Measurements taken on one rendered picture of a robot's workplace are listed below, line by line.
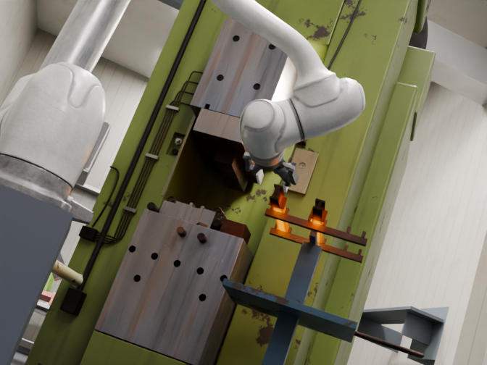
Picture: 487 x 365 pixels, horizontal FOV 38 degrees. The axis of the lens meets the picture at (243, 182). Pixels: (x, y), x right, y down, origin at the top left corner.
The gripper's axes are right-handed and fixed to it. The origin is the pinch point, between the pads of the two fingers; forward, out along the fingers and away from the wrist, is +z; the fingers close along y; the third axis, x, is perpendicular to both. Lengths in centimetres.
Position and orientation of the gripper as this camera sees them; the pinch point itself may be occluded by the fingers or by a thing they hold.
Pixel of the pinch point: (273, 179)
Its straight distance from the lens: 189.2
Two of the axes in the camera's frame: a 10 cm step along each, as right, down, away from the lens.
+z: 1.1, 3.4, 9.3
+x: 3.3, -9.0, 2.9
